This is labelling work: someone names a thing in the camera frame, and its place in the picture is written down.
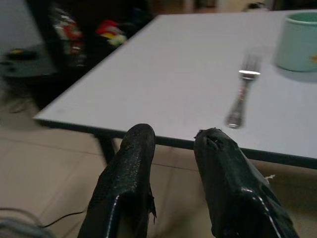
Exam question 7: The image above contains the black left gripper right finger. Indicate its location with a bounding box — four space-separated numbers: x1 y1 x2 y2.
193 127 300 238

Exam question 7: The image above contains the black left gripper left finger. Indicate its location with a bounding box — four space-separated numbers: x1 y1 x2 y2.
77 123 158 238

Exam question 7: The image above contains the silver metal fork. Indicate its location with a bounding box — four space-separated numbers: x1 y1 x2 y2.
225 52 263 129

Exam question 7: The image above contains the black shelf unit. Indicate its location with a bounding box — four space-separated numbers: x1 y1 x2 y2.
26 0 154 110

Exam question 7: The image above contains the red and yellow plush toy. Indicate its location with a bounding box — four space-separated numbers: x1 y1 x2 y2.
95 19 127 47

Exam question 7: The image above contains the colourful packaged item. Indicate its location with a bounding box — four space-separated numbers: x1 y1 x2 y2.
49 8 87 67

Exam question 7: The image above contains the grey low side table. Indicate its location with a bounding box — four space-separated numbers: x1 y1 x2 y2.
0 42 57 79

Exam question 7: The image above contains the mint green cup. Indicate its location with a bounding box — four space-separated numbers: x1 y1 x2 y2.
275 12 317 73

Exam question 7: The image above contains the black object with yellow spot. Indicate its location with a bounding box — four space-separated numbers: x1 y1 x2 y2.
6 49 38 60

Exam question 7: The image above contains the thin black floor cable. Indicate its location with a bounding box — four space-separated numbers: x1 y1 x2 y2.
42 210 86 228

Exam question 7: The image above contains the white table with black frame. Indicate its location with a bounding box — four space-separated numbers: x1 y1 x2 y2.
33 9 317 171

